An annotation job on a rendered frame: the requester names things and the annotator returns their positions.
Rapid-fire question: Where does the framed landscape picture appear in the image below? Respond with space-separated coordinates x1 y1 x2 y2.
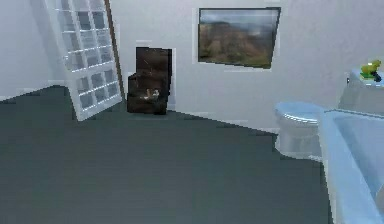
197 7 282 70

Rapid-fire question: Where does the white toilet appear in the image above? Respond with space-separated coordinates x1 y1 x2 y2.
273 68 384 162

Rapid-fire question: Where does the white glass-paned room door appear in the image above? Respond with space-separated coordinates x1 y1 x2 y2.
44 0 124 122

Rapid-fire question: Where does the pale blue bathtub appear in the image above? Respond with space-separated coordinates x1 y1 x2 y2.
318 109 384 224

